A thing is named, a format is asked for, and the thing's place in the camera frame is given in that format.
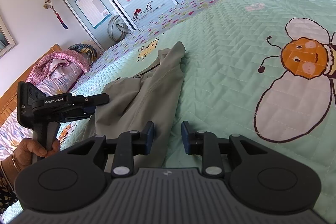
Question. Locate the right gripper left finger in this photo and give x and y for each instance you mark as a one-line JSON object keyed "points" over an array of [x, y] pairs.
{"points": [[128, 145]]}

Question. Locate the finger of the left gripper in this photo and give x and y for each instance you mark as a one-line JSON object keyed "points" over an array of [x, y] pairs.
{"points": [[78, 113], [90, 101]]}

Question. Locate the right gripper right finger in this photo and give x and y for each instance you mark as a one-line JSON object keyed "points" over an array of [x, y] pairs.
{"points": [[204, 144]]}

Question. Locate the grey t-shirt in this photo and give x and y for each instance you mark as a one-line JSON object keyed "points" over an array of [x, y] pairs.
{"points": [[151, 95]]}

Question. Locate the person's left hand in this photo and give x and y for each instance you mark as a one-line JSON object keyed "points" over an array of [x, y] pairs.
{"points": [[27, 148]]}

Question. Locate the pink fuzzy blanket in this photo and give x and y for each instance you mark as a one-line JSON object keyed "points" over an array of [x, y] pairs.
{"points": [[50, 62]]}

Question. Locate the colourful patterned pillow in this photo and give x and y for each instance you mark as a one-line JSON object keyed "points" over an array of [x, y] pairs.
{"points": [[87, 49]]}

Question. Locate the framed wedding photo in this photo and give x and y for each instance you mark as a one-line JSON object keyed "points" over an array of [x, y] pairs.
{"points": [[6, 41]]}

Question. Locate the white standing fan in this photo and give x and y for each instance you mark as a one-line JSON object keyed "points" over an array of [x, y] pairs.
{"points": [[117, 29]]}

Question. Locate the mint quilted bee bedspread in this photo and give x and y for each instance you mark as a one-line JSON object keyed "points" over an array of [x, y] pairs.
{"points": [[236, 82]]}

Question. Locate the floral bed sheet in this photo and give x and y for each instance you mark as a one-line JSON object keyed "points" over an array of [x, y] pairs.
{"points": [[139, 37]]}

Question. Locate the left forearm with bracelets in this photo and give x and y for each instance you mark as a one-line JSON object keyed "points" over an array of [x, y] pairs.
{"points": [[8, 195]]}

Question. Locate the hanging wall ornament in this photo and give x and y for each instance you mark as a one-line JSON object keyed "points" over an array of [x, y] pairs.
{"points": [[48, 5]]}

